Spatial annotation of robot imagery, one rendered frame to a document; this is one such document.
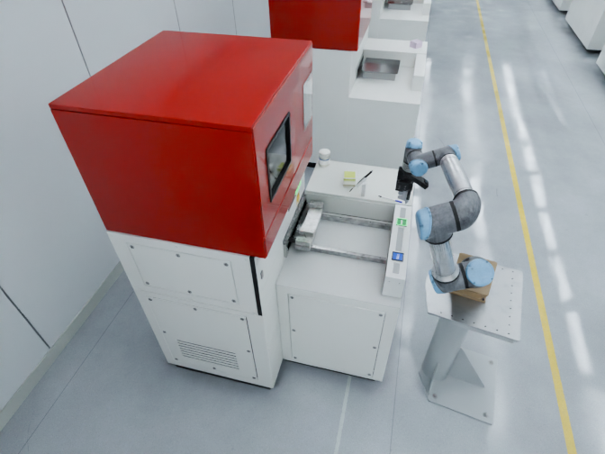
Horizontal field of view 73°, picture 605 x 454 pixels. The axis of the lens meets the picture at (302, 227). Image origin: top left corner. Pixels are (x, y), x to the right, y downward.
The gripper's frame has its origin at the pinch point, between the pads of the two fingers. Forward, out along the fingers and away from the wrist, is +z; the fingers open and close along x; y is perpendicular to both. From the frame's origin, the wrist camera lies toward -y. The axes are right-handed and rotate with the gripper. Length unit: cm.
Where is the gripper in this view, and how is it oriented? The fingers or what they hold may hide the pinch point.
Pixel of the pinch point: (407, 201)
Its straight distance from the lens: 216.4
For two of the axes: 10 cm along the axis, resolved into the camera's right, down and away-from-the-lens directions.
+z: 0.2, 7.4, 6.8
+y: -9.7, -1.6, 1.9
